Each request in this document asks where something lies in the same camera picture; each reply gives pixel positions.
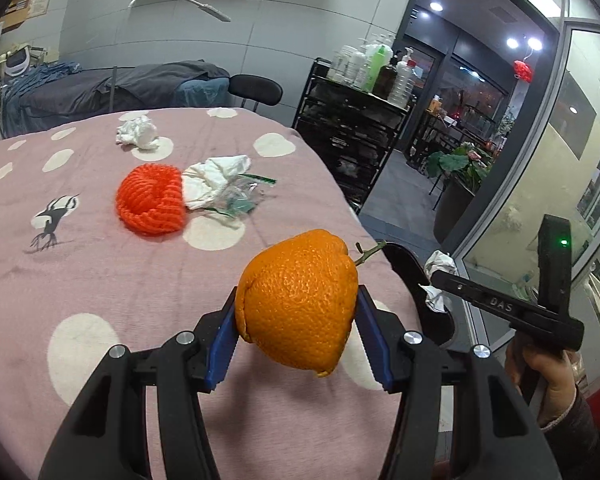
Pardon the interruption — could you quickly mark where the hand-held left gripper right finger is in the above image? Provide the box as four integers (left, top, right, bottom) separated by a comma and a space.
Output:
355, 285, 563, 480

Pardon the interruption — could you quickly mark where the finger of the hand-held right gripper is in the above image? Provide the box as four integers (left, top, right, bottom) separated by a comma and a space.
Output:
430, 270, 518, 318

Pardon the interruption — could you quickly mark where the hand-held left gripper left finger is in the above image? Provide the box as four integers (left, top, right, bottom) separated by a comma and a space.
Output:
39, 287, 238, 480

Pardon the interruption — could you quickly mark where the small white tissue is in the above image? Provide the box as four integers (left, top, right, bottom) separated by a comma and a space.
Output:
419, 250, 457, 313

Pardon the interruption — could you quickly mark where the black bin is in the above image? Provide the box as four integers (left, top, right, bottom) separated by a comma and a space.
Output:
382, 242, 456, 348

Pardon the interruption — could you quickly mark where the orange fruit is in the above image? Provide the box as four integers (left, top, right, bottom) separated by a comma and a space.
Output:
235, 229, 388, 378

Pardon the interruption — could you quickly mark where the person's right forearm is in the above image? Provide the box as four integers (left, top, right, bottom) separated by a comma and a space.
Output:
540, 385, 600, 480

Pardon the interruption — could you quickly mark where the person's right hand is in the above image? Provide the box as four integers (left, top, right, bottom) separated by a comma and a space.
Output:
505, 341, 581, 428

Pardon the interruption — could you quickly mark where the pink polka dot blanket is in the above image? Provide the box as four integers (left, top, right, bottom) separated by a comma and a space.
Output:
0, 106, 421, 480

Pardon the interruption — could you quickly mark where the potted lotus plant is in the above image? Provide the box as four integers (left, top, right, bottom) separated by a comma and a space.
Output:
426, 142, 496, 241

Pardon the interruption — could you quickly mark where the clear plastic wrapper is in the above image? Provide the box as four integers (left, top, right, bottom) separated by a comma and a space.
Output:
200, 172, 277, 218

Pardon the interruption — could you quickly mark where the red foam fruit net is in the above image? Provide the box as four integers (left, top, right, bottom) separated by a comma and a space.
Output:
116, 163, 186, 235

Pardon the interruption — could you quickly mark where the dark side table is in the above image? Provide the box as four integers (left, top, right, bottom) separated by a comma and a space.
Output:
410, 92, 506, 171

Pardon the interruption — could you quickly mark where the large crumpled white tissue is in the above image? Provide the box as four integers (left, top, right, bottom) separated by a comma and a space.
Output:
181, 155, 253, 211

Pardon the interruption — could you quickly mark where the black trolley cart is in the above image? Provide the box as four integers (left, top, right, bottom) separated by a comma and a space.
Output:
291, 57, 416, 216

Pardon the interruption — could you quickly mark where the clear bottle with red cap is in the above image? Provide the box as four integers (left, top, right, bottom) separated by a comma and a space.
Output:
387, 47, 417, 107

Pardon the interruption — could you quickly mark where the brown bottle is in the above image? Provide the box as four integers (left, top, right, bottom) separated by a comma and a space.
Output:
372, 57, 397, 98

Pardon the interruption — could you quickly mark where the green pump bottle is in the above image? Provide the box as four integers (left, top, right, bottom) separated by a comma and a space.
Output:
366, 45, 390, 92

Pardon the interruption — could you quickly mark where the white pump bottle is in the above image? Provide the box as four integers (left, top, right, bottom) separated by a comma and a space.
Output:
352, 37, 376, 86

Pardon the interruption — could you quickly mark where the black stool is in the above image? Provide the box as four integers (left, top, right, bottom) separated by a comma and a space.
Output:
228, 74, 283, 111

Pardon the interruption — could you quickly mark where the wide white bottle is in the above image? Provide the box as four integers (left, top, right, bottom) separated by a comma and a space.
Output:
330, 45, 357, 83

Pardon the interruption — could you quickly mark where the massage bed with grey cover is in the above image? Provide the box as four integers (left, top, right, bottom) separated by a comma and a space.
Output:
2, 60, 231, 136

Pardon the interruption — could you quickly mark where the white helmet device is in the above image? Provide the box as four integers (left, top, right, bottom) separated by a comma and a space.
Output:
5, 49, 32, 78

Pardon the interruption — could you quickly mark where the white floor lamp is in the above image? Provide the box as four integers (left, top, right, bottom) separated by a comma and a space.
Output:
107, 0, 232, 113

